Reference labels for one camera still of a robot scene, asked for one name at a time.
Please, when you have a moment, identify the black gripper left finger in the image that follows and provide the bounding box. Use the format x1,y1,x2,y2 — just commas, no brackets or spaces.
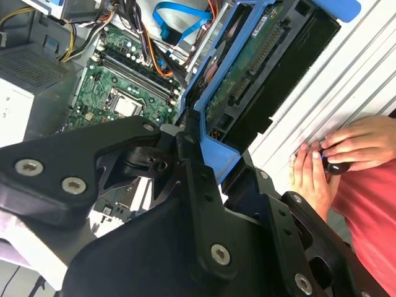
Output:
0,108,243,283

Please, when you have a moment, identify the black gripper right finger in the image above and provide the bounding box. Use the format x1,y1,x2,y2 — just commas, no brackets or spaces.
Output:
241,151,390,297

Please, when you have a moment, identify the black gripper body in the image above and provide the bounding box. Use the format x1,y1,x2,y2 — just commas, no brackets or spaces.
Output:
60,196,298,297

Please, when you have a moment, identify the round black tool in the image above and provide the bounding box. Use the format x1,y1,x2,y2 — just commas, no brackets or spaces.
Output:
321,150,352,177

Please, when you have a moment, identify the hard disk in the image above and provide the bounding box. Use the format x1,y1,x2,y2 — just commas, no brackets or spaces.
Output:
181,0,362,188

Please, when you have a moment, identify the red yellow power wire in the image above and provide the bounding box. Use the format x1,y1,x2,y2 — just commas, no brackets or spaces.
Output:
206,0,224,17

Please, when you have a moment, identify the person's left hand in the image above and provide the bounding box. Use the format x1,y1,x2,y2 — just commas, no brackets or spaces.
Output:
289,140,341,222

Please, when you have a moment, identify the person's right hand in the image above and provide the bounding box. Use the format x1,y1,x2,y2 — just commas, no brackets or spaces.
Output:
320,116,396,173

